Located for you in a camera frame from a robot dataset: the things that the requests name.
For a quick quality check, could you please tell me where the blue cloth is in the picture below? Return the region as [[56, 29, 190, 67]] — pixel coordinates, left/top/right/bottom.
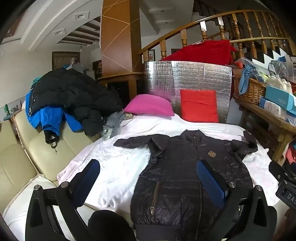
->
[[238, 64, 258, 94]]

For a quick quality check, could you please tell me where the grey clothing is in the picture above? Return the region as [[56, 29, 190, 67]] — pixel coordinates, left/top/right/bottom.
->
[[100, 111, 127, 140]]

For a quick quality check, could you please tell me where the wicker basket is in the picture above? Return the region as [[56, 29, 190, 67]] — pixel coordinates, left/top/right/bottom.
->
[[232, 75, 268, 105]]

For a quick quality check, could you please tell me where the teal cardboard box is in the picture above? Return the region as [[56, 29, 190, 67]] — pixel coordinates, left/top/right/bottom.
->
[[265, 85, 296, 112]]

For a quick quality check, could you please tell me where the wooden pillar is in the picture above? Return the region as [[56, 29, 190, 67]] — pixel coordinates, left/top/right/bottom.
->
[[100, 0, 142, 80]]

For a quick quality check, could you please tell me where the silver foil insulation panel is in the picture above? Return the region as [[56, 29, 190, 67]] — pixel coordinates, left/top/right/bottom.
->
[[143, 61, 233, 124]]

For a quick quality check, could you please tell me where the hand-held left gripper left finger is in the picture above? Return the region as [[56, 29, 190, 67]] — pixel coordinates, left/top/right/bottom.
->
[[25, 159, 101, 241]]

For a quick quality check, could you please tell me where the clear plastic bag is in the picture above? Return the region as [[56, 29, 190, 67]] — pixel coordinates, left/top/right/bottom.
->
[[268, 60, 287, 78]]

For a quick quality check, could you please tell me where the grey refrigerator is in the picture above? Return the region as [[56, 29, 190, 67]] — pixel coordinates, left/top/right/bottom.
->
[[70, 64, 96, 81]]

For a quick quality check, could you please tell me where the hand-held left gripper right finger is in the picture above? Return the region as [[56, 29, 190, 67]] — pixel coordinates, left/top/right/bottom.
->
[[196, 159, 277, 241]]

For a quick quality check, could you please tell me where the red pillow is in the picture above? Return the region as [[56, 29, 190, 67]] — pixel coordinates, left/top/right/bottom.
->
[[180, 89, 219, 123]]

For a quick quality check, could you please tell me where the red cloth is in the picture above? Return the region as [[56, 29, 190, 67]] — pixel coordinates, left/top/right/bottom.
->
[[160, 39, 238, 67]]

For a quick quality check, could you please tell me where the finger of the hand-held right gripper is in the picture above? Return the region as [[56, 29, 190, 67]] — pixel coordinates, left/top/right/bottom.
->
[[269, 160, 290, 184]]

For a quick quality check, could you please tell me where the cream leather sofa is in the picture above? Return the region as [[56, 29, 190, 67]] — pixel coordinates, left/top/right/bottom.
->
[[0, 102, 109, 241]]

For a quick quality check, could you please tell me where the wooden table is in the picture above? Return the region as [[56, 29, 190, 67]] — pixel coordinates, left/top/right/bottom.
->
[[232, 95, 296, 166]]

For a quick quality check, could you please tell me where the pale pink blanket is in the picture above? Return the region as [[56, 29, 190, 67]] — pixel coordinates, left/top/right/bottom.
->
[[57, 113, 281, 215]]

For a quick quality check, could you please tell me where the pink pillow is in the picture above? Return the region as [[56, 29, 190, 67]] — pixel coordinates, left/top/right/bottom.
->
[[123, 94, 175, 116]]

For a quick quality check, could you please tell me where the white tissue pack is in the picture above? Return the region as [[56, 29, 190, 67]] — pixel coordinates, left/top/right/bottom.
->
[[259, 96, 289, 119]]

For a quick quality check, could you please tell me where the brown door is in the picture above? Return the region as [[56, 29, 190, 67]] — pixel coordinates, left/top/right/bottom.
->
[[52, 51, 80, 71]]

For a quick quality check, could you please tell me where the black quilted jacket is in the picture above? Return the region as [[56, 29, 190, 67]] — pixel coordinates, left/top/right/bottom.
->
[[114, 129, 258, 241]]

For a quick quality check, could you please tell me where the blue jacket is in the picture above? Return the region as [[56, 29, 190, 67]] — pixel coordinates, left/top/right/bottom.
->
[[25, 91, 84, 152]]

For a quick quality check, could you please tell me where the silver plastic bag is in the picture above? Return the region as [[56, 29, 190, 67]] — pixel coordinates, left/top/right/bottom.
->
[[100, 128, 114, 140]]

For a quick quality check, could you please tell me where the black puffer coat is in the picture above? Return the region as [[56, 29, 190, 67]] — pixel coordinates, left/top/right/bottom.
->
[[30, 68, 123, 137]]

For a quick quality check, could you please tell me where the person's leg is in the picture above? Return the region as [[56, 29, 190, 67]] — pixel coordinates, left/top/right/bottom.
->
[[87, 210, 137, 241]]

